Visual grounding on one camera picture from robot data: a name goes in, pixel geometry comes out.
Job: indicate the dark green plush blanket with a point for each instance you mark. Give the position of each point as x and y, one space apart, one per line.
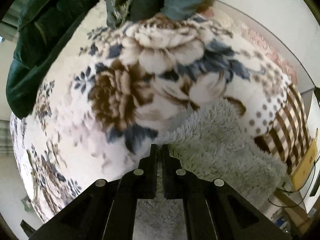
45 26

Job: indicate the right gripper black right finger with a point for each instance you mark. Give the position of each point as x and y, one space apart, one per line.
213 209

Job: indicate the yellow power strip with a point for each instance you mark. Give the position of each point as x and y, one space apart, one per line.
303 170

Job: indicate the floral bed blanket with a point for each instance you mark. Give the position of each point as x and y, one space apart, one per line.
110 94

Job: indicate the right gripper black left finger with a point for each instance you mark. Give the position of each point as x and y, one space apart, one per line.
105 210

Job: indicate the grey fleece pants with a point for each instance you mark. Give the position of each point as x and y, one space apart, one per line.
211 144

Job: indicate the white bed headboard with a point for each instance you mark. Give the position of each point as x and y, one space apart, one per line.
292 22

